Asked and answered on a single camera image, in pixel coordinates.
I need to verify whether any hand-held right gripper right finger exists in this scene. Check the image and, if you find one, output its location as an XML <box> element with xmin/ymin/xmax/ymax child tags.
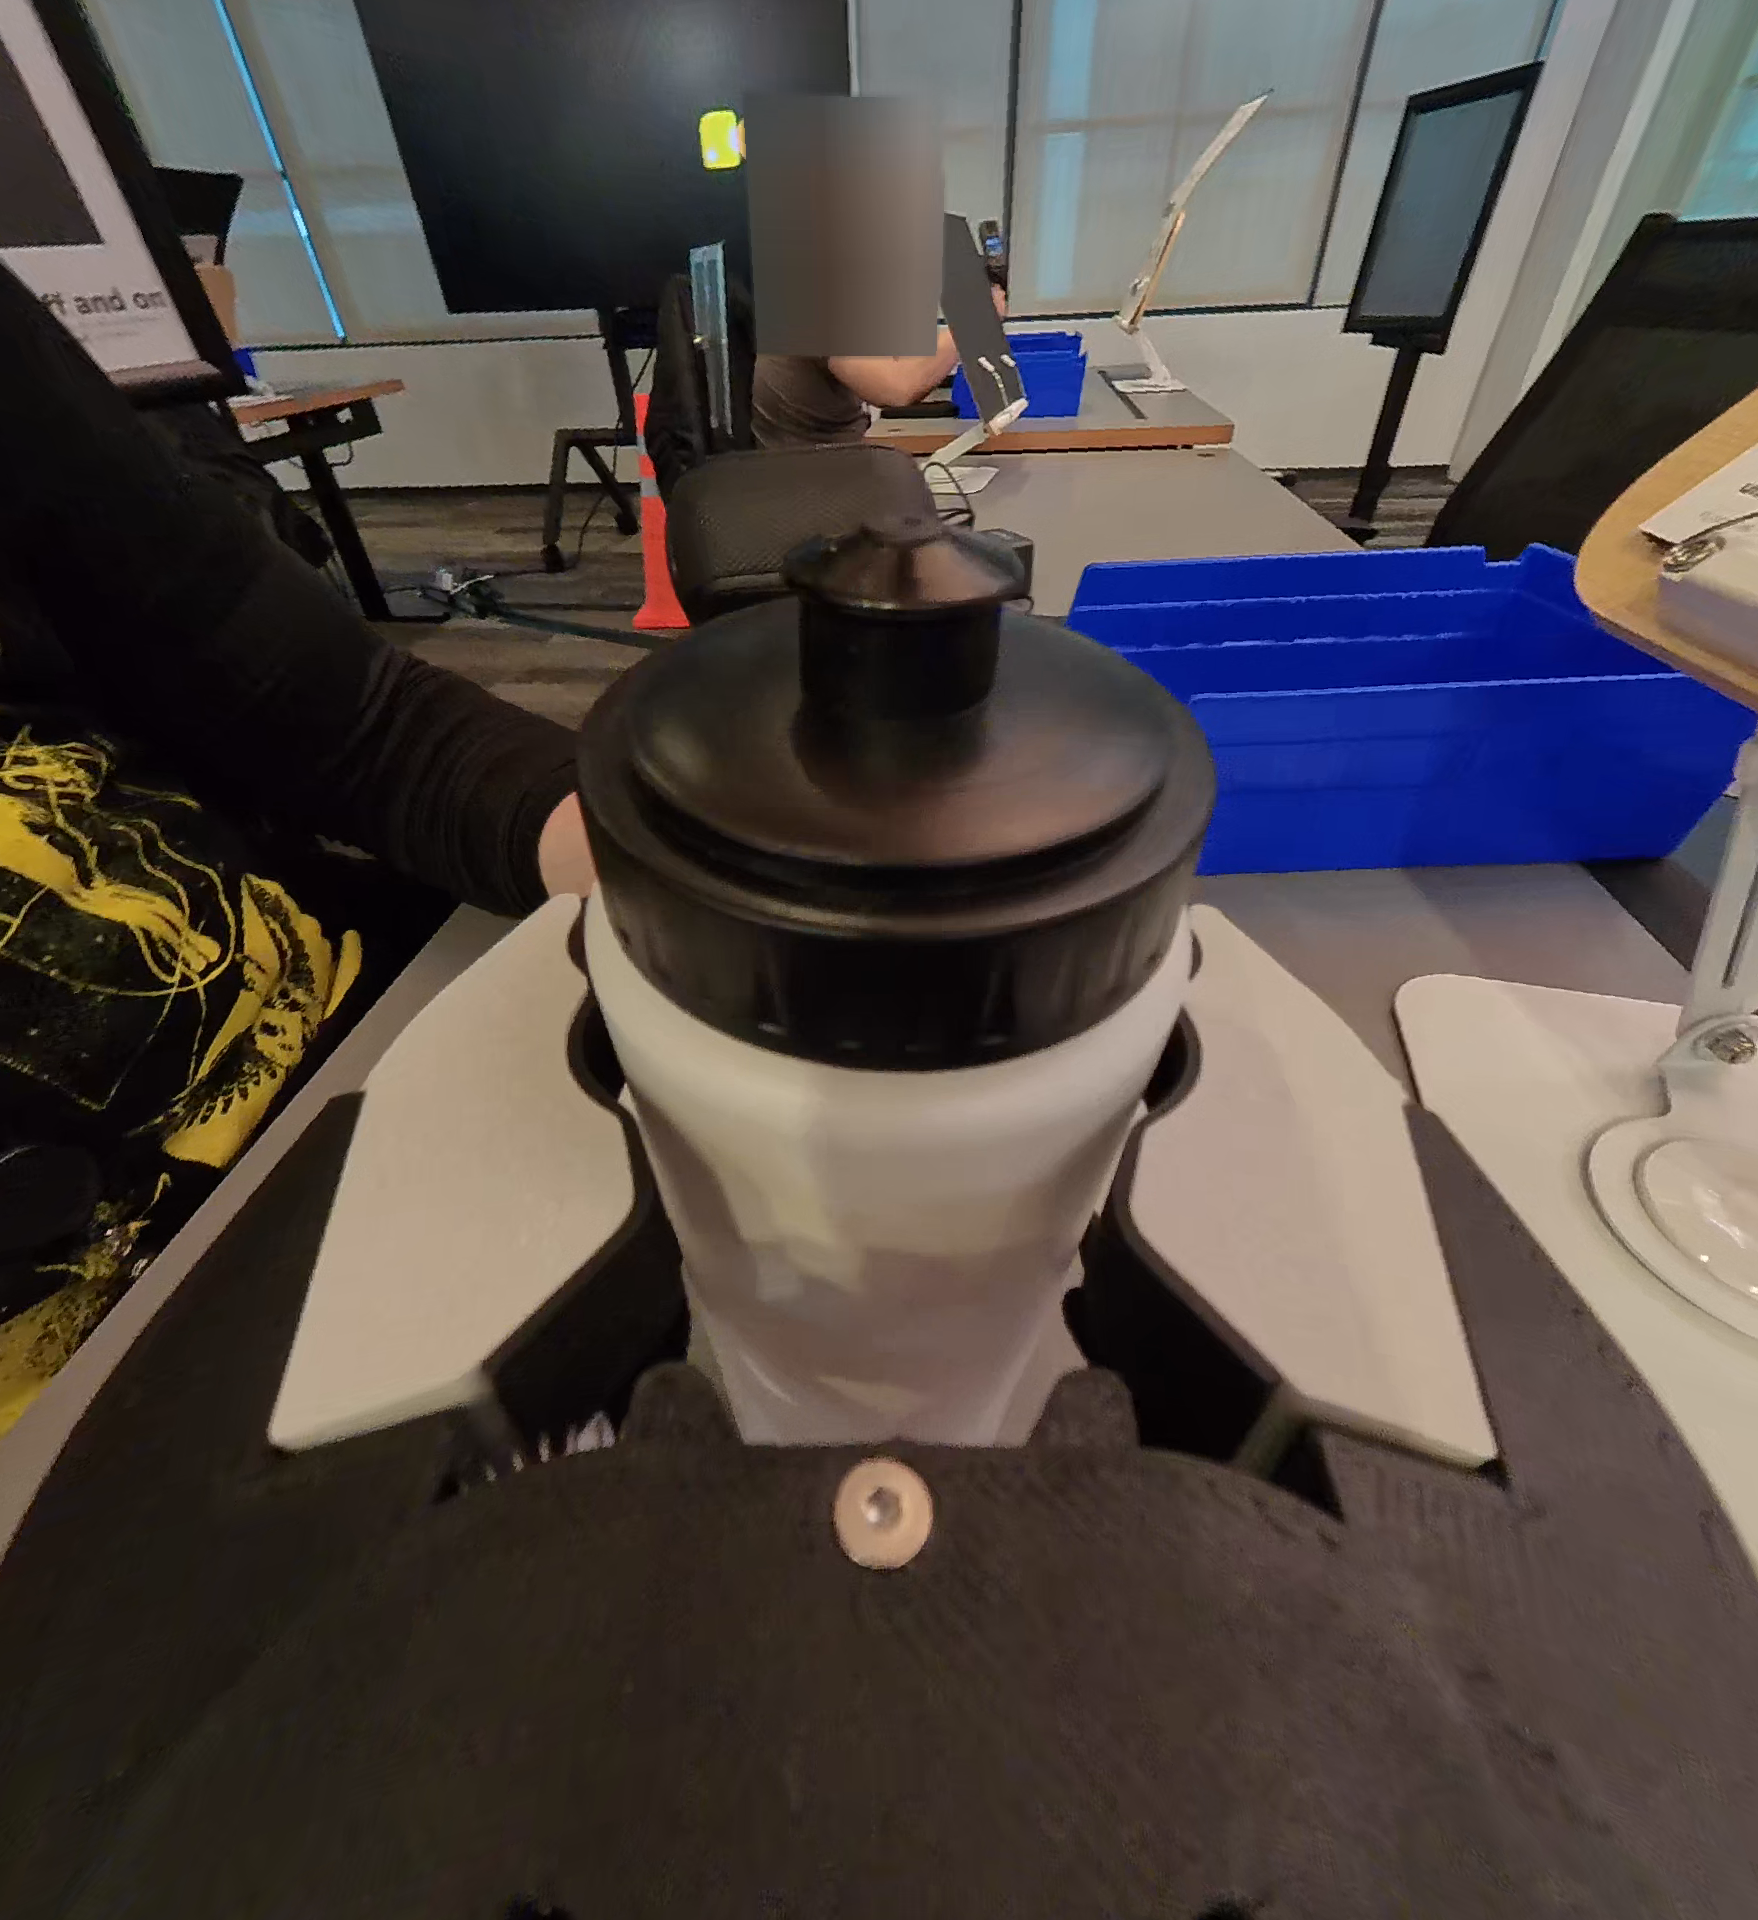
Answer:
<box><xmin>1066</xmin><ymin>911</ymin><xmax>1505</xmax><ymax>1472</ymax></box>

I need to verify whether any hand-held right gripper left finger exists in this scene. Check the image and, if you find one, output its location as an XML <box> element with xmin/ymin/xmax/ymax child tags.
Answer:
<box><xmin>270</xmin><ymin>895</ymin><xmax>690</xmax><ymax>1458</ymax></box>

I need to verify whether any black bottle lid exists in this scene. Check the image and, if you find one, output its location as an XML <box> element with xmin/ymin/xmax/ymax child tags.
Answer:
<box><xmin>576</xmin><ymin>517</ymin><xmax>1219</xmax><ymax>1074</ymax></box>

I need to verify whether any white bottle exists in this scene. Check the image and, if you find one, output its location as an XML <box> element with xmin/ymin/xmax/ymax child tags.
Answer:
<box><xmin>579</xmin><ymin>886</ymin><xmax>1206</xmax><ymax>1448</ymax></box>

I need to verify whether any person's left forearm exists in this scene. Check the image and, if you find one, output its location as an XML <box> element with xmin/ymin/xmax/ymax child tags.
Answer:
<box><xmin>0</xmin><ymin>181</ymin><xmax>588</xmax><ymax>920</ymax></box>

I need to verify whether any person's left hand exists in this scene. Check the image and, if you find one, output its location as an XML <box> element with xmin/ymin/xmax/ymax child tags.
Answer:
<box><xmin>531</xmin><ymin>793</ymin><xmax>600</xmax><ymax>906</ymax></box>

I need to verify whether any orange traffic cone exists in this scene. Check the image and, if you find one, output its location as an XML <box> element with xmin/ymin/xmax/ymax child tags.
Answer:
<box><xmin>623</xmin><ymin>391</ymin><xmax>697</xmax><ymax>636</ymax></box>

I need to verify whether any black office chair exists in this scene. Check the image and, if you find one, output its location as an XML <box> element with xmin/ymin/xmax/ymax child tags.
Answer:
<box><xmin>648</xmin><ymin>252</ymin><xmax>798</xmax><ymax>608</ymax></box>
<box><xmin>1425</xmin><ymin>210</ymin><xmax>1758</xmax><ymax>571</ymax></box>

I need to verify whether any black screen stand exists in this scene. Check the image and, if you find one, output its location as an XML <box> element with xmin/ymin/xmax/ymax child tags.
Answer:
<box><xmin>539</xmin><ymin>300</ymin><xmax>660</xmax><ymax>576</ymax></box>

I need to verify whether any small blue plastic bin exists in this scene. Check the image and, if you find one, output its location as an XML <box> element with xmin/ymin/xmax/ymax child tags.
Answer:
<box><xmin>947</xmin><ymin>331</ymin><xmax>1093</xmax><ymax>427</ymax></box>

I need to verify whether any wooden top desk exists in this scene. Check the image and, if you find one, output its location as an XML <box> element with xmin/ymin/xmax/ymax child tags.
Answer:
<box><xmin>862</xmin><ymin>384</ymin><xmax>1238</xmax><ymax>463</ymax></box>

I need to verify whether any clear round stand foot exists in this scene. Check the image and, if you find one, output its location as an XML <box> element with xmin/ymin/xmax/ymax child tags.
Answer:
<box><xmin>1584</xmin><ymin>1096</ymin><xmax>1758</xmax><ymax>1377</ymax></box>

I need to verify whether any black yellow printed shirt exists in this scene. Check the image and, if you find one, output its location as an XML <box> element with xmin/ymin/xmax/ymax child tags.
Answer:
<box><xmin>0</xmin><ymin>557</ymin><xmax>367</xmax><ymax>1503</ymax></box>

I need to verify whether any wooden top side table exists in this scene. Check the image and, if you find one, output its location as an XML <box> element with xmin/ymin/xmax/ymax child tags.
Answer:
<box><xmin>130</xmin><ymin>372</ymin><xmax>408</xmax><ymax>624</ymax></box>

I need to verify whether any white standing panel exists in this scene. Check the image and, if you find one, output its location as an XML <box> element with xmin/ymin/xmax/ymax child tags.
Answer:
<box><xmin>1109</xmin><ymin>90</ymin><xmax>1273</xmax><ymax>343</ymax></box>

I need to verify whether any wooden display board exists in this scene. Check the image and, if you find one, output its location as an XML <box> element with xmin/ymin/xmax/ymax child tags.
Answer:
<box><xmin>1572</xmin><ymin>325</ymin><xmax>1758</xmax><ymax>752</ymax></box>

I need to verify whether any black standing monitor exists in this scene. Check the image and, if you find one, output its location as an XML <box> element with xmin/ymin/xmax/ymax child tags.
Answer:
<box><xmin>1338</xmin><ymin>61</ymin><xmax>1549</xmax><ymax>546</ymax></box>

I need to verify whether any black white printed sign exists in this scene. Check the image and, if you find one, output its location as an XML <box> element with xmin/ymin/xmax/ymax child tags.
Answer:
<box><xmin>0</xmin><ymin>0</ymin><xmax>240</xmax><ymax>380</ymax></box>

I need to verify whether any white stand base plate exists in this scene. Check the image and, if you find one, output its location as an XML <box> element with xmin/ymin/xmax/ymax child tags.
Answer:
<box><xmin>1391</xmin><ymin>970</ymin><xmax>1758</xmax><ymax>1665</ymax></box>

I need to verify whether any floor cable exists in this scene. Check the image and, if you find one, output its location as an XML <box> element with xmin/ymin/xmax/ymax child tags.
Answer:
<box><xmin>370</xmin><ymin>564</ymin><xmax>648</xmax><ymax>651</ymax></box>

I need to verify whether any black wall screen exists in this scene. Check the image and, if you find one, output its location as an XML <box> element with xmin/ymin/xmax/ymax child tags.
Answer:
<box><xmin>353</xmin><ymin>0</ymin><xmax>858</xmax><ymax>320</ymax></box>

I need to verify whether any white stand post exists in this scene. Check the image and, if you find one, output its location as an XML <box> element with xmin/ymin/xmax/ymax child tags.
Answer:
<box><xmin>1667</xmin><ymin>714</ymin><xmax>1758</xmax><ymax>1077</ymax></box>

